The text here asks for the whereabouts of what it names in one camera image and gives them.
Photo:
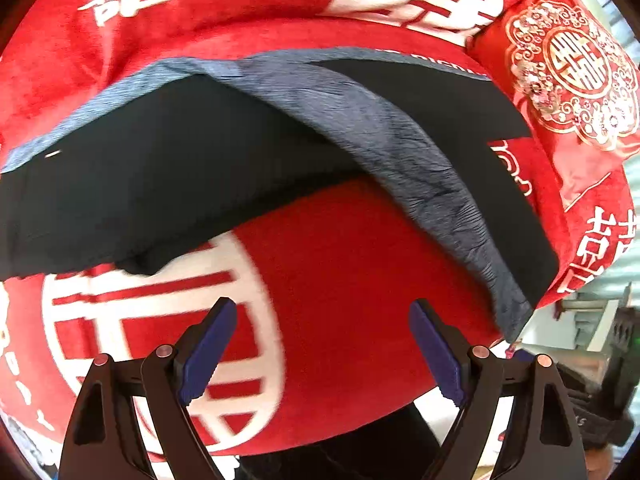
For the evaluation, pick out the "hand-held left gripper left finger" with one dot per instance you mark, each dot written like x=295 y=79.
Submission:
x=210 y=355

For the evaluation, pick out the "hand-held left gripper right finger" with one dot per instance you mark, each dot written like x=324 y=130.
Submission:
x=435 y=355

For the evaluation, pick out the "black pants with grey lining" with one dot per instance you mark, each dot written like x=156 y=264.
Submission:
x=175 y=170

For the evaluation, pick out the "white furniture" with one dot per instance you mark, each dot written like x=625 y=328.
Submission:
x=575 y=325

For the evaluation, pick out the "red printed blanket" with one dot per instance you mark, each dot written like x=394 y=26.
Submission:
x=340 y=285

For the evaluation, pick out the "dark cloth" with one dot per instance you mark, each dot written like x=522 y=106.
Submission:
x=340 y=445

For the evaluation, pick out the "red embroidered pillow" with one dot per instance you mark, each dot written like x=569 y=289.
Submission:
x=575 y=60

